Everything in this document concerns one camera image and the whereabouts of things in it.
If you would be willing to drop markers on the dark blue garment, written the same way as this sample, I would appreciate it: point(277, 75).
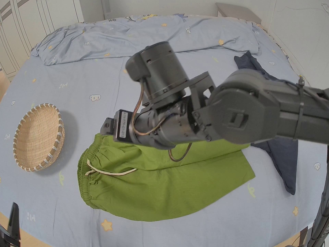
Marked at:
point(282, 163)

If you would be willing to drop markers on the bed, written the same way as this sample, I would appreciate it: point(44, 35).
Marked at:
point(154, 86)

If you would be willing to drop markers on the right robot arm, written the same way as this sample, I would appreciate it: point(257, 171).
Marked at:
point(244, 112)

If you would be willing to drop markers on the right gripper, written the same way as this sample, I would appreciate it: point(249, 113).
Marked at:
point(151, 138)

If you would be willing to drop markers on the round woven basket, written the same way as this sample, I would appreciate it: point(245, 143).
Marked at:
point(38, 138)

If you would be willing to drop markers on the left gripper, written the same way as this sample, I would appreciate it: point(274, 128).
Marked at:
point(7, 242)

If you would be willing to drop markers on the green shorts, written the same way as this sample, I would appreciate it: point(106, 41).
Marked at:
point(167, 189)

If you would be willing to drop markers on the pale blue quilt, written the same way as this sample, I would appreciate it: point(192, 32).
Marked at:
point(154, 35)

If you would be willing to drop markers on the white wardrobe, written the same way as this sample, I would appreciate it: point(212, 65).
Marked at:
point(25, 22)

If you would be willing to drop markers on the grey bedside table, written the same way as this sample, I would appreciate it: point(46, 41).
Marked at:
point(236, 10)

